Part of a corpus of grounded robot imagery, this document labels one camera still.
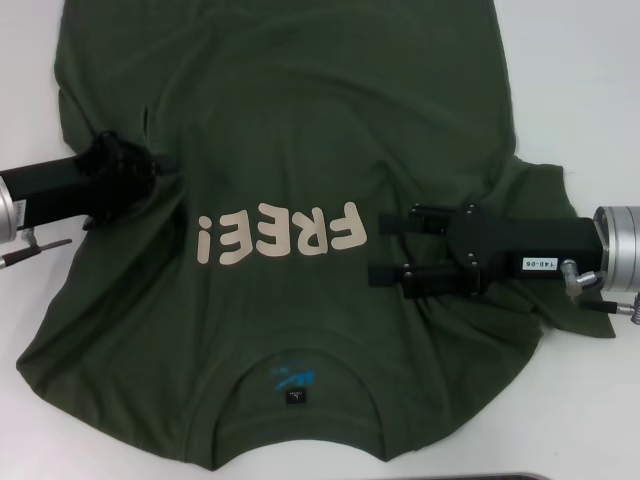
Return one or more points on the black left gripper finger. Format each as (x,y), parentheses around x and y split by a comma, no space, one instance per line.
(167,165)

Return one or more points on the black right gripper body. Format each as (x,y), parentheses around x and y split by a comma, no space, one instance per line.
(530,247)

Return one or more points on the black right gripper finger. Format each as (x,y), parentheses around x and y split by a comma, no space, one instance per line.
(430,282)
(415,222)

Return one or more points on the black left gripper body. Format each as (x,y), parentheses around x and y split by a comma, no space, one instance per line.
(60,187)

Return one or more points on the dark green FREE t-shirt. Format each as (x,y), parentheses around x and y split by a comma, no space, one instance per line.
(300,125)

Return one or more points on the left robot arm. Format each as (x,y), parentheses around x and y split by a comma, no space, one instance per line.
(7,215)

